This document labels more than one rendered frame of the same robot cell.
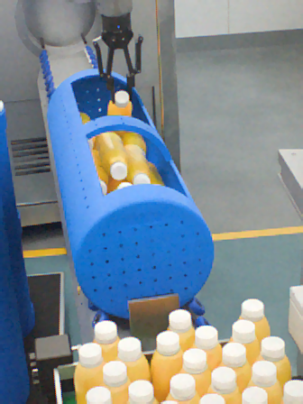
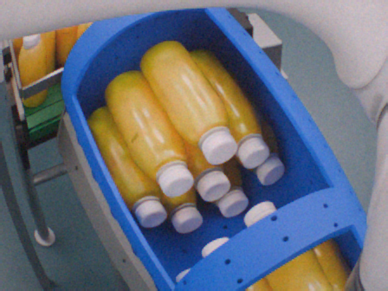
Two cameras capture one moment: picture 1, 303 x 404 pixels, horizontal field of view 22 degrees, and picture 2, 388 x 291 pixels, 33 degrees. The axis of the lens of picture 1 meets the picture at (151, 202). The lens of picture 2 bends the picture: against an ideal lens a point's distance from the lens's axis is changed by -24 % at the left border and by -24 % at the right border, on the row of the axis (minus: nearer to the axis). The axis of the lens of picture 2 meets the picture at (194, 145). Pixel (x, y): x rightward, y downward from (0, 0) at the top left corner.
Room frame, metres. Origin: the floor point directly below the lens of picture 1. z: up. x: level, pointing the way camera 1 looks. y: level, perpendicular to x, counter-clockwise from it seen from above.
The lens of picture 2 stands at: (2.18, -0.17, 1.91)
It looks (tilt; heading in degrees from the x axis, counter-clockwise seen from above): 51 degrees down; 162
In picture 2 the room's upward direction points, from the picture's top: 2 degrees clockwise
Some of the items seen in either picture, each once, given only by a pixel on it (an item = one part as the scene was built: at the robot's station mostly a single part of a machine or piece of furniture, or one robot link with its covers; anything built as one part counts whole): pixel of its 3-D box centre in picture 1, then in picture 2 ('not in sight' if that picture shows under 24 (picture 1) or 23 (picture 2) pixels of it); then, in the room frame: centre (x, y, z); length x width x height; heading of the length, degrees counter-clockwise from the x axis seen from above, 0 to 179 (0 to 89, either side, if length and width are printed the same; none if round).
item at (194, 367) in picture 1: (195, 359); not in sight; (1.06, -0.06, 1.07); 0.04 x 0.04 x 0.02
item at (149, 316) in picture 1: (154, 322); not in sight; (1.29, 0.01, 0.99); 0.10 x 0.02 x 0.12; 99
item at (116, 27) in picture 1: (116, 31); not in sight; (2.01, 0.06, 1.39); 0.08 x 0.07 x 0.09; 99
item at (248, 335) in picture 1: (243, 330); not in sight; (1.14, -0.15, 1.07); 0.04 x 0.04 x 0.02
